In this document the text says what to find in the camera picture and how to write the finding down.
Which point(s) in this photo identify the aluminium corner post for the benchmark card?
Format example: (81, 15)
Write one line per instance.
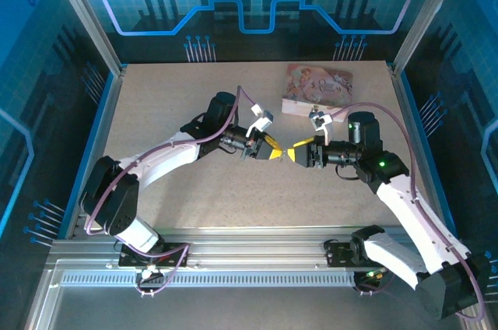
(428, 15)
(86, 15)

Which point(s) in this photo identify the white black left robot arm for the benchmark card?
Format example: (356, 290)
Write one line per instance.
(167, 166)

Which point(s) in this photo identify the aluminium lower frame bar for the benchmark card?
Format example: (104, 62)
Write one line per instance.
(43, 302)

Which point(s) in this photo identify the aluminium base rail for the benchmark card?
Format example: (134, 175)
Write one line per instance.
(253, 248)

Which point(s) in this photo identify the aluminium side rail blue edge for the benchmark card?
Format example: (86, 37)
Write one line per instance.
(97, 143)
(420, 143)

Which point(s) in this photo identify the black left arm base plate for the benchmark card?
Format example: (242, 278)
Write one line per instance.
(130, 260)

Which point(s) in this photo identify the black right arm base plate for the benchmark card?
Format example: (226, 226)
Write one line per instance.
(334, 254)

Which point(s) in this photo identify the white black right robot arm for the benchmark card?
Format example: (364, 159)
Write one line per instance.
(397, 205)

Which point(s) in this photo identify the pink illustrated keepsake box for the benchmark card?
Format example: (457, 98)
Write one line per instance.
(311, 81)

